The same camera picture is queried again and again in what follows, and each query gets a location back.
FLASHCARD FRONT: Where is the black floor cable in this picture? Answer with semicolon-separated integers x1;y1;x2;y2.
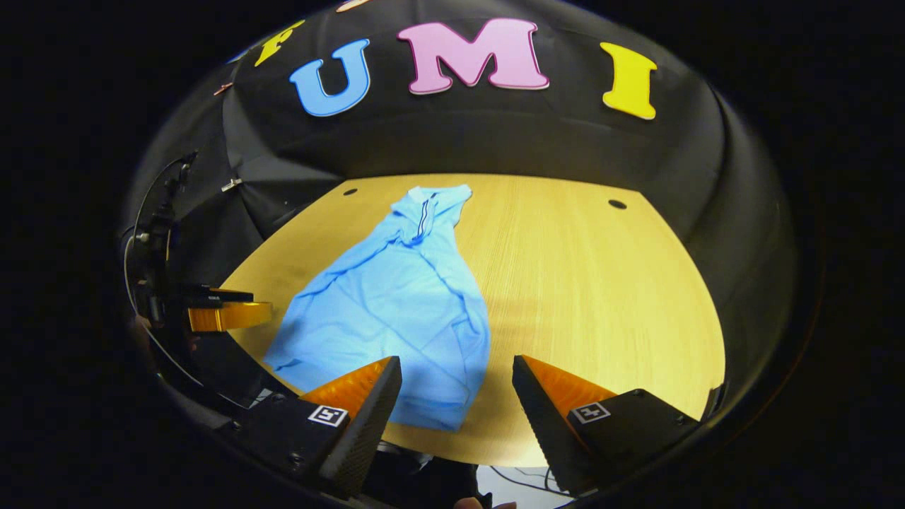
491;465;566;496

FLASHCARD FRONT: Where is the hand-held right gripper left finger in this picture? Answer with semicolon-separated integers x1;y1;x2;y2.
216;356;404;499

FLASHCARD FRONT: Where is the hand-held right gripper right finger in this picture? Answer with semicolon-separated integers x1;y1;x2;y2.
511;355;704;497

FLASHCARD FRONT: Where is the person's dark clothing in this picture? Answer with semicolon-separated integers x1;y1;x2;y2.
364;442;492;509

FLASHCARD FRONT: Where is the black backdrop cloth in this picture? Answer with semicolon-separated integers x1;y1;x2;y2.
120;0;800;425

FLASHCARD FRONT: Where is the light blue T-shirt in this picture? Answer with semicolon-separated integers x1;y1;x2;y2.
263;184;491;432

